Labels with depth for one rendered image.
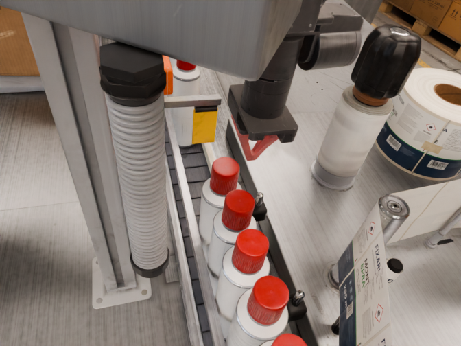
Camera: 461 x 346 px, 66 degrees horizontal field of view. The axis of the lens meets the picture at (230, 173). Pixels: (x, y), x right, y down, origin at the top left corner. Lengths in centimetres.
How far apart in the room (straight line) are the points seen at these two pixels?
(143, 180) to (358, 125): 45
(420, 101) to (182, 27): 65
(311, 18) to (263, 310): 28
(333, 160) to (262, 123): 26
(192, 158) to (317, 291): 34
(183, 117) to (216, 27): 52
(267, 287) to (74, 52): 25
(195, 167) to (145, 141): 49
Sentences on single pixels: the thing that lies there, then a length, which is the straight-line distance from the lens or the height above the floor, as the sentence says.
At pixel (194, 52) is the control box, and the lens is 18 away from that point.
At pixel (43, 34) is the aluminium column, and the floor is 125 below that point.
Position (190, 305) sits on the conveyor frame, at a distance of 54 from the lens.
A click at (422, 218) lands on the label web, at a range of 62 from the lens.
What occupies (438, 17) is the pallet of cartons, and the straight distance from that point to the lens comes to 399.
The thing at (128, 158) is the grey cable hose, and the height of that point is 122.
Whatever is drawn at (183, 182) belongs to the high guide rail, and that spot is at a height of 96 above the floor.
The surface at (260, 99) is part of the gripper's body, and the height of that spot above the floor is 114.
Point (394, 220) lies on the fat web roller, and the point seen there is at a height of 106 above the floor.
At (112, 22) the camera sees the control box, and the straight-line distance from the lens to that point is 20.
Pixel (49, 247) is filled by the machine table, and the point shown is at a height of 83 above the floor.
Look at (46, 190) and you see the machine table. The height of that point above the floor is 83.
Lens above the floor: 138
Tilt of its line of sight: 46 degrees down
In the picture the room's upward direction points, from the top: 10 degrees clockwise
